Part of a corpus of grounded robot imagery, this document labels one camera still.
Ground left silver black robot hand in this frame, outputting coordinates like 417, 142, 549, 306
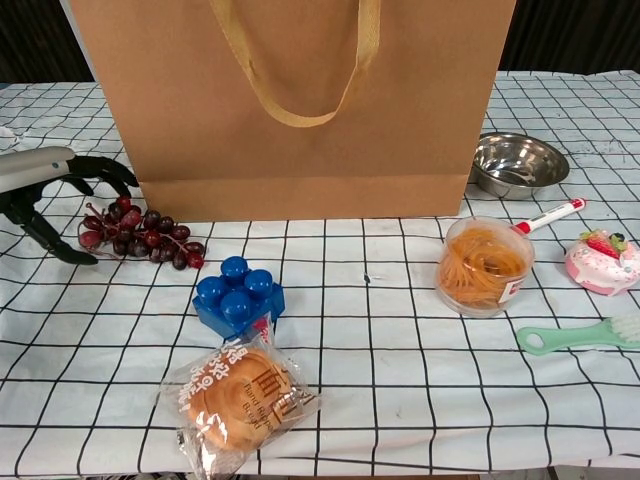
0, 146, 140, 266

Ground bunch of dark red grapes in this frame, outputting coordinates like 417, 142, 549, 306
77, 195, 206, 271

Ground round bread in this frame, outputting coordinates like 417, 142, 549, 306
158, 319, 322, 476

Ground rubber bands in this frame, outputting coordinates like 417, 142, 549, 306
437, 215, 535, 319

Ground pink cupcake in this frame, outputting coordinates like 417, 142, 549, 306
564, 229, 640, 297

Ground brown paper shopping bag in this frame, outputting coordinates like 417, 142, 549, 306
67, 0, 517, 222

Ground dark folding partition screen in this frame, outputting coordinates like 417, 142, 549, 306
0, 0, 640, 84

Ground blue four-stud building block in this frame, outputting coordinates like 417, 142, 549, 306
192, 255, 286, 337

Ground white black-checked tablecloth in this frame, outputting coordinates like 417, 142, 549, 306
0, 69, 640, 476

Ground stainless steel bowl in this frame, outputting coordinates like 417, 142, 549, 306
467, 132, 571, 200

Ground red and white marker pen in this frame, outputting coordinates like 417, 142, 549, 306
509, 197, 587, 236

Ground mint green scrubbing brush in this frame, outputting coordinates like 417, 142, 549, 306
515, 314, 640, 357

